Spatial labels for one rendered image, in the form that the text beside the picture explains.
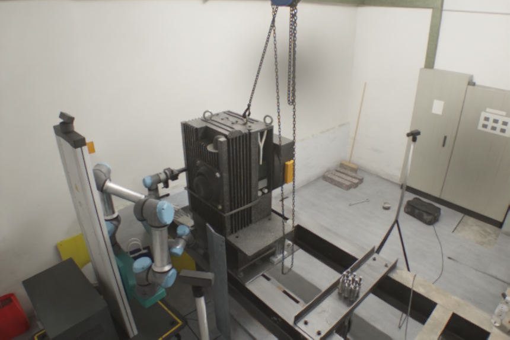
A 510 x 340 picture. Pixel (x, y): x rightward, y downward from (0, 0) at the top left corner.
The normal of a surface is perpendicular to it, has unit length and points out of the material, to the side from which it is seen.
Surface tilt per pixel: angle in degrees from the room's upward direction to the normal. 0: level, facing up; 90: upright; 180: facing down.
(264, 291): 0
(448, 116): 90
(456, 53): 90
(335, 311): 0
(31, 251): 90
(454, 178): 90
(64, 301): 0
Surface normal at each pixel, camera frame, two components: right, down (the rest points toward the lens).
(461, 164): -0.75, 0.26
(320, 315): 0.00, -0.92
